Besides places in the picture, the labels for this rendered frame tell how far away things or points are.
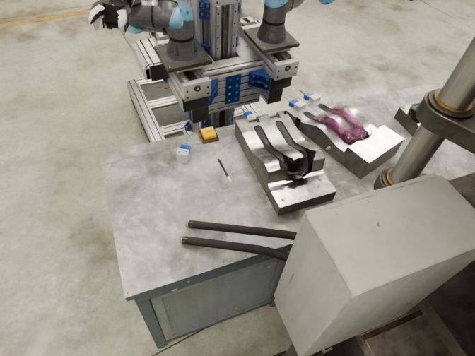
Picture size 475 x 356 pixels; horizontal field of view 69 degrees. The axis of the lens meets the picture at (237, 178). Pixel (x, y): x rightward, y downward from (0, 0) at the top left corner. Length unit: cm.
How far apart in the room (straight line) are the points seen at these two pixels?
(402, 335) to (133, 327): 134
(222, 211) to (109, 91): 223
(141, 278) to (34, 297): 111
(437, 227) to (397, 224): 7
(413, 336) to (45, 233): 207
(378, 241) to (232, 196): 91
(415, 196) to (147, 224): 98
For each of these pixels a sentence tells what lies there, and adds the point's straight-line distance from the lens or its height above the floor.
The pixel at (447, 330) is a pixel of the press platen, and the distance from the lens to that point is 113.
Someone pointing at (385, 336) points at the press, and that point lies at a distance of 133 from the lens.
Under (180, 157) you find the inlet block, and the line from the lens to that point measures 153.
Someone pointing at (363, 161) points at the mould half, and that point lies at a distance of 157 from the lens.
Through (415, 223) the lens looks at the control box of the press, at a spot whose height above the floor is 147.
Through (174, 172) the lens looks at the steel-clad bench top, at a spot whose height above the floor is 80.
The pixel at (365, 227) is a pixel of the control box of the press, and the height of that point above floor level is 147.
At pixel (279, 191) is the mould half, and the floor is 86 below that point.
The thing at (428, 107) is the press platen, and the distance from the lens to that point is 80.
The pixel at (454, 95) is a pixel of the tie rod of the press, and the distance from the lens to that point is 79.
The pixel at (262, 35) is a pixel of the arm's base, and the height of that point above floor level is 107.
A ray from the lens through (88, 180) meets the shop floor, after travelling 267.
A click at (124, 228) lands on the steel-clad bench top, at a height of 80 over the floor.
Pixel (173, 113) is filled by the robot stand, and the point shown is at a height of 21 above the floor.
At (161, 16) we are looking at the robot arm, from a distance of 140.
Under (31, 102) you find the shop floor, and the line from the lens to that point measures 349.
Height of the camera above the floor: 195
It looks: 50 degrees down
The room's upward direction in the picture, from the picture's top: 5 degrees clockwise
